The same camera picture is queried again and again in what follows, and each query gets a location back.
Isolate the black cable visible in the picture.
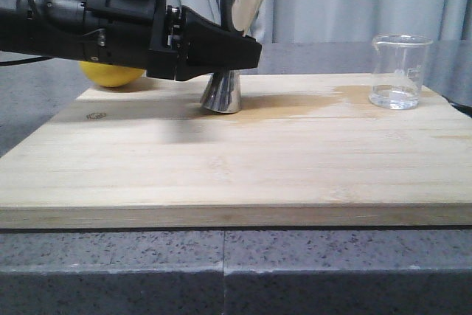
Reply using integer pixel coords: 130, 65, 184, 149
0, 55, 52, 69

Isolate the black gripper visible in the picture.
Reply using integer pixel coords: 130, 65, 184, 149
83, 0, 262, 81

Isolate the wooden cutting board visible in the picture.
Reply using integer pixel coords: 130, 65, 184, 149
1, 74, 471, 229

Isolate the steel double jigger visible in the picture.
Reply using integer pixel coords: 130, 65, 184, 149
201, 0, 263, 114

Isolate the yellow lemon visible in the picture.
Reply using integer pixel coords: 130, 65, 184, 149
78, 61, 145, 88

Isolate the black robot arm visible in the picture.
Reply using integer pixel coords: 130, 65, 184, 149
1, 0, 262, 81

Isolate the glass beaker with liquid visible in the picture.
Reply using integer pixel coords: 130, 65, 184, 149
368, 34, 432, 110

